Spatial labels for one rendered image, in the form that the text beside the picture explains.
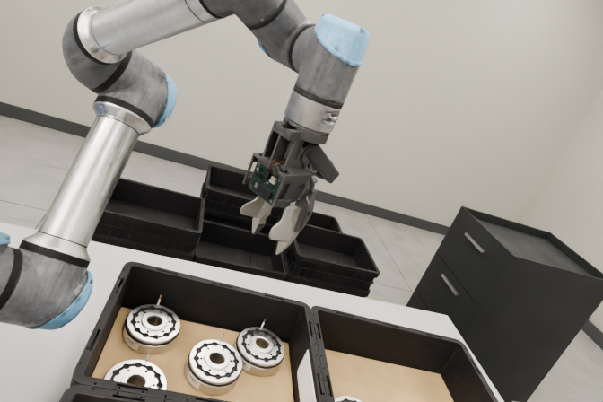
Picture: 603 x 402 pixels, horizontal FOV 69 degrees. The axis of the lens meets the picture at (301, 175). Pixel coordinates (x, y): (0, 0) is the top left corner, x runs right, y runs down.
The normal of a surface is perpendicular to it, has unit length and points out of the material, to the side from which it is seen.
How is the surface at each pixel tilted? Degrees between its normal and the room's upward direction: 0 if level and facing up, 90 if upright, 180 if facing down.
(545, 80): 90
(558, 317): 90
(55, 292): 64
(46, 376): 0
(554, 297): 90
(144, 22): 118
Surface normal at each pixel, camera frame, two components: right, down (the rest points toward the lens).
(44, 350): 0.35, -0.88
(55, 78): 0.16, 0.41
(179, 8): -0.40, 0.63
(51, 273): 0.61, -0.09
